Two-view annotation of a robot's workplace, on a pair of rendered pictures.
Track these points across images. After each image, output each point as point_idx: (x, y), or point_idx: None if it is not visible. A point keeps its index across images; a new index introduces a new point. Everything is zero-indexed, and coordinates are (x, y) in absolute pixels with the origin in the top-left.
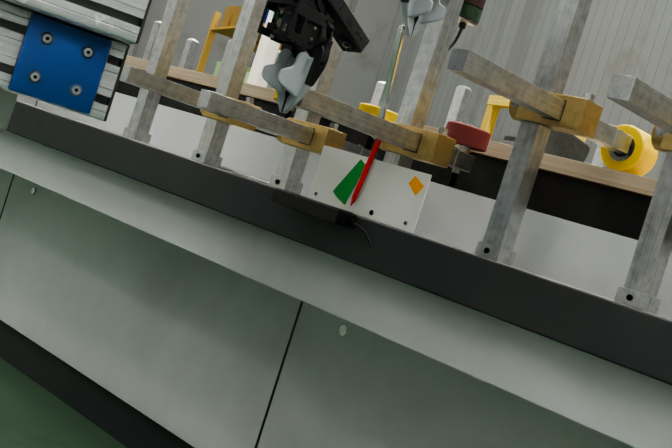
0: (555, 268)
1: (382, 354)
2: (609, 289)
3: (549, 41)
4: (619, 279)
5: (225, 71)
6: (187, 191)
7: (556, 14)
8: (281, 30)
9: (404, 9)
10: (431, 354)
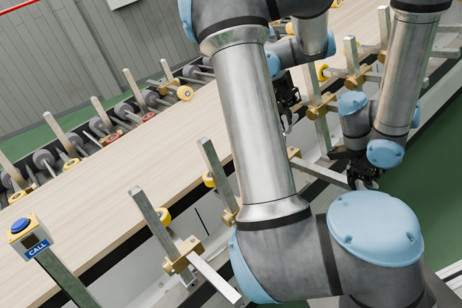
0: (291, 145)
1: None
2: (306, 134)
3: (314, 88)
4: (306, 129)
5: (168, 249)
6: (208, 295)
7: (311, 78)
8: (380, 174)
9: (291, 126)
10: (327, 196)
